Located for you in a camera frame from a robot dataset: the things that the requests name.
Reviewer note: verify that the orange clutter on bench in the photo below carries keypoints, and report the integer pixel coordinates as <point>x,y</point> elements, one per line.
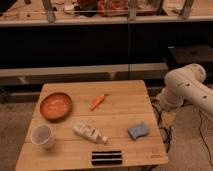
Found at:
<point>115,7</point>

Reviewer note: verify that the crushed white plastic bottle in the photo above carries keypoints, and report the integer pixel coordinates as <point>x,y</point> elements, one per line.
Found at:
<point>90,133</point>

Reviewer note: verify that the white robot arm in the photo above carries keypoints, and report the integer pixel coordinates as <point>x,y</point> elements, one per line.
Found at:
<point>186,83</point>

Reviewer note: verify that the white plastic cup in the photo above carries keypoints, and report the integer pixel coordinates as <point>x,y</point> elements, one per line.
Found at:
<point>42,136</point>

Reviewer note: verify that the black box on shelf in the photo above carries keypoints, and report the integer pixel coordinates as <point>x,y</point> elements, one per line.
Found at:
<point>180,56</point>

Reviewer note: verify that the orange bowl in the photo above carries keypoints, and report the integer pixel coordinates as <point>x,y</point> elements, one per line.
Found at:
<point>56,106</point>

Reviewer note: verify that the blue sponge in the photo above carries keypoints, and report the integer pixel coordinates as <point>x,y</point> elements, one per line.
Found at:
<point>138,130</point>

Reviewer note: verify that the orange pepper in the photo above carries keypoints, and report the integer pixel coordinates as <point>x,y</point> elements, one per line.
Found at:
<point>98,100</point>

